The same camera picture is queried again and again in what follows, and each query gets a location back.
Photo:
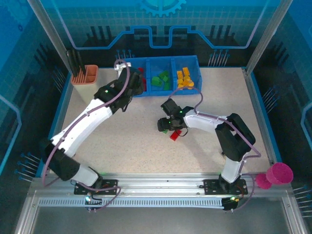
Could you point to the large magenta cup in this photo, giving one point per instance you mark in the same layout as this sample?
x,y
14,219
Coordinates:
x,y
281,173

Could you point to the green lego brick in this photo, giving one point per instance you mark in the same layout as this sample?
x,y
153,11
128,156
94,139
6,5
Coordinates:
x,y
167,86
164,73
166,78
156,81
165,131

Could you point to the red lego brick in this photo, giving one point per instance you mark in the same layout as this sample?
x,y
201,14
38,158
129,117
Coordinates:
x,y
176,135
144,84
140,70

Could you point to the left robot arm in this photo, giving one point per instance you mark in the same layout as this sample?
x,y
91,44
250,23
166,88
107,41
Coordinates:
x,y
80,124

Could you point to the aluminium mounting rail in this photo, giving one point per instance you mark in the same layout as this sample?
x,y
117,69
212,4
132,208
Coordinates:
x,y
158,185

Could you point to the aluminium table side rail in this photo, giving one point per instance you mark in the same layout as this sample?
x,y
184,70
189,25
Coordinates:
x,y
250,83

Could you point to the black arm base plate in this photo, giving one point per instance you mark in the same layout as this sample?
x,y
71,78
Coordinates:
x,y
212,186
109,186

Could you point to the blue three-compartment bin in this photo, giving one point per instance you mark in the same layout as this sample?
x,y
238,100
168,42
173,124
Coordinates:
x,y
158,93

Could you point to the black controller box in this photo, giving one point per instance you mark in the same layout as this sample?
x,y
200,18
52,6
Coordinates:
x,y
93,204
230,206

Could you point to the beige orange knife block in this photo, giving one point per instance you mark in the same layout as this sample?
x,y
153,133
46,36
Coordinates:
x,y
83,87

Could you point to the aluminium frame post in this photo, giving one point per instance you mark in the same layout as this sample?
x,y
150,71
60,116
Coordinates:
x,y
267,36
50,22

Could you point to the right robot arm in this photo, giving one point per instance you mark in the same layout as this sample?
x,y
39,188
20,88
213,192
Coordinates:
x,y
207,122

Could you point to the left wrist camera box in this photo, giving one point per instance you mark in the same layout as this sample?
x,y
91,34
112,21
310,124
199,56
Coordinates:
x,y
123,68

